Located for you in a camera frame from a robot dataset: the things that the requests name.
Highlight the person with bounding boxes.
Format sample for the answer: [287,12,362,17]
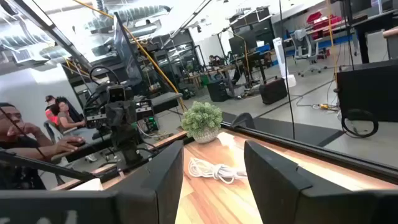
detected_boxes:
[44,95,60,125]
[51,101,86,133]
[0,102,86,190]
[208,55,224,67]

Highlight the black drawer cabinet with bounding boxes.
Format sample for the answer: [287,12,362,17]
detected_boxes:
[206,79,231,103]

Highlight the yellow overhead cable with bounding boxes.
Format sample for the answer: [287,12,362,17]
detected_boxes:
[73,0,188,112]

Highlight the white USB-C cable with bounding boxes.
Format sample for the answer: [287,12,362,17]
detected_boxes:
[188,157,248,185]

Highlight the grey office chair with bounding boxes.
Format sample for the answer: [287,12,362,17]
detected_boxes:
[291,29,328,78]

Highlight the white tower unit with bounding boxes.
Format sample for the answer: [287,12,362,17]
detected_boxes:
[272,37,297,88]

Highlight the coiled black floor cable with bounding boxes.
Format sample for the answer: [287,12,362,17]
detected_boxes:
[341,108,379,139]

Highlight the silver air duct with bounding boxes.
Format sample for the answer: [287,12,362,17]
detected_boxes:
[83,4,172,35]

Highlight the black hard case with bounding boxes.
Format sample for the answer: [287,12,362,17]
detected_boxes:
[259,77,289,105]

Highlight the green potted plant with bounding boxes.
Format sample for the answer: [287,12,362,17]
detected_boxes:
[181,101,223,144]

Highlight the yellow hanging cord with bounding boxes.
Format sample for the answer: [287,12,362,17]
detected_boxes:
[325,0,340,85]

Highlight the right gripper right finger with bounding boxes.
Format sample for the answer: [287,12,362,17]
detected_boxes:
[244,140,313,224]

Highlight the black monitor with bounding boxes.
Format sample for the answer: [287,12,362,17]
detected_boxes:
[228,29,259,57]

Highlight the black chair back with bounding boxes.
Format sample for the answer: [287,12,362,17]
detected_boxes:
[231,112,256,130]

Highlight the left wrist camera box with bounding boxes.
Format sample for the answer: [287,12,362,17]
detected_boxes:
[106,84,126,103]

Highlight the large black crate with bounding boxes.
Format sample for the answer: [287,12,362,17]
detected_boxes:
[336,58,398,123]

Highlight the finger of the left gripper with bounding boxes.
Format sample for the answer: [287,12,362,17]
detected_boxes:
[104,102,122,126]
[121,101,137,126]

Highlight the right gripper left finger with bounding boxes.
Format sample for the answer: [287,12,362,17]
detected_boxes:
[105,140,184,224]

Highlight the black metal bar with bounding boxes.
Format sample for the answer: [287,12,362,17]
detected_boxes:
[0,149,97,182]

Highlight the thin black hanging cable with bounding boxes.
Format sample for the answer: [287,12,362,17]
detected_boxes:
[278,0,296,140]

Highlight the red storage bins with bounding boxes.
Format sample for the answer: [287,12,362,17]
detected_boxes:
[306,11,343,32]

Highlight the black desk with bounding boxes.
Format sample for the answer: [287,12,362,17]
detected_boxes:
[65,133,113,163]

